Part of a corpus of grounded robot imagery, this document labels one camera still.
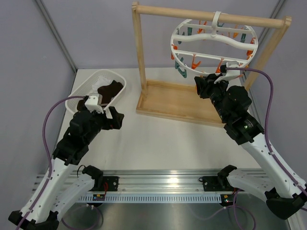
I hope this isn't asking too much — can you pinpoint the dark brown small sock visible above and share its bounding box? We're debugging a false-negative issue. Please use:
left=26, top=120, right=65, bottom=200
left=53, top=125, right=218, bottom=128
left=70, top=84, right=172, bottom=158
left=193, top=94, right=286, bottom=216
left=77, top=99, right=86, bottom=111

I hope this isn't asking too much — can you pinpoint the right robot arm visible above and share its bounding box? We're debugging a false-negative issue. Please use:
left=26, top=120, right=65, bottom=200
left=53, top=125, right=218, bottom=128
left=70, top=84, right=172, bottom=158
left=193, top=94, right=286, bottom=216
left=194, top=74, right=307, bottom=220

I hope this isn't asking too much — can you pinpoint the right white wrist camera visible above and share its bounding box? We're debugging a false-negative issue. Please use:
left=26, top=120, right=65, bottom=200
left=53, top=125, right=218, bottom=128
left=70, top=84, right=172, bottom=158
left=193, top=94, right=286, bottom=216
left=214, top=61, right=240, bottom=84

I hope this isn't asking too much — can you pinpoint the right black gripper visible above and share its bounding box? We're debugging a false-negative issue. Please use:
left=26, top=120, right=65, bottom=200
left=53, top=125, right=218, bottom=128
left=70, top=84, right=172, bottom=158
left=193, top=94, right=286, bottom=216
left=195, top=73, right=230, bottom=122

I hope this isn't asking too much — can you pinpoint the aluminium mounting rail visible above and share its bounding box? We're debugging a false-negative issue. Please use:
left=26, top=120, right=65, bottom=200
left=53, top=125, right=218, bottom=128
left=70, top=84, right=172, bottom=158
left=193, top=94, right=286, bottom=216
left=32, top=169, right=276, bottom=194

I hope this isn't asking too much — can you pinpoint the white perforated plastic basket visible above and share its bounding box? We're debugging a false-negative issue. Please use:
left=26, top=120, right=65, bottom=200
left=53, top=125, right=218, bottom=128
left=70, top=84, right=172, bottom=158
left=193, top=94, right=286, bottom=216
left=69, top=69, right=127, bottom=114

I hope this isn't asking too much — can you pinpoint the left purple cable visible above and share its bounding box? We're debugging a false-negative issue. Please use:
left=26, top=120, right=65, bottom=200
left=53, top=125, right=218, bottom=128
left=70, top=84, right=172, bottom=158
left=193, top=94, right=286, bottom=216
left=14, top=95, right=90, bottom=230

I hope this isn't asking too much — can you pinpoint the white sock in basket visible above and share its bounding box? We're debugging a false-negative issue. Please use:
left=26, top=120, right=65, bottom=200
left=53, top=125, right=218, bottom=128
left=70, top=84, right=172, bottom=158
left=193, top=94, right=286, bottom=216
left=92, top=75, right=112, bottom=93

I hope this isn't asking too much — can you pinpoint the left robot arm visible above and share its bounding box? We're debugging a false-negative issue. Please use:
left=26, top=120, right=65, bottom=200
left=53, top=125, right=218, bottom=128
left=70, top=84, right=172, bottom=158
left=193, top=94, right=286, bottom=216
left=8, top=106, right=124, bottom=230

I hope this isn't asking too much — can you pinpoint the brown sock with stripes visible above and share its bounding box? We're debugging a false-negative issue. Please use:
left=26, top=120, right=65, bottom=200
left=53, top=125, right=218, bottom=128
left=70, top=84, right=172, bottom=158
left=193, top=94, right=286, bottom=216
left=97, top=80, right=123, bottom=104

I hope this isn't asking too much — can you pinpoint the wooden hanger rack frame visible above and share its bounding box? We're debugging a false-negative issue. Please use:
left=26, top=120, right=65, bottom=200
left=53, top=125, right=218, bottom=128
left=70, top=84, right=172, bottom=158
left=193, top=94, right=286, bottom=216
left=131, top=1, right=292, bottom=127

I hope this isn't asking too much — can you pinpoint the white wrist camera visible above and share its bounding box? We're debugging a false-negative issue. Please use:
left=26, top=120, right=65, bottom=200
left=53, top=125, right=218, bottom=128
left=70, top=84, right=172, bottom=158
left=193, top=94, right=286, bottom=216
left=214, top=61, right=240, bottom=84
left=84, top=93, right=104, bottom=114

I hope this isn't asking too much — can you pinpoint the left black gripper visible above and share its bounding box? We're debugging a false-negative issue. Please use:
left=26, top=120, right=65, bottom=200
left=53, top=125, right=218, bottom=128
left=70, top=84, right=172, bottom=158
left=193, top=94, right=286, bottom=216
left=83, top=104, right=124, bottom=144

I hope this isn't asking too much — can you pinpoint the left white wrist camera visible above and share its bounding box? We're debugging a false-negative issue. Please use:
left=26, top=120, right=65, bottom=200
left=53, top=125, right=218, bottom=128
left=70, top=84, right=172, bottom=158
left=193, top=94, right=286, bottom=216
left=84, top=93, right=104, bottom=114

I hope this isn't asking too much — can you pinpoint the white round clip hanger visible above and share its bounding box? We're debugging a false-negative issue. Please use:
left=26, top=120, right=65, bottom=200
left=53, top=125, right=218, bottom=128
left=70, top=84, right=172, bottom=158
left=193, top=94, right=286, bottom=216
left=170, top=11, right=259, bottom=78

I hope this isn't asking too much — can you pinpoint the white slotted cable duct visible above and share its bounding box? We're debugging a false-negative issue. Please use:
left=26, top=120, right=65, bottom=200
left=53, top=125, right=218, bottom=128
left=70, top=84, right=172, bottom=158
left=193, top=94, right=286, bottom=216
left=77, top=194, right=222, bottom=204

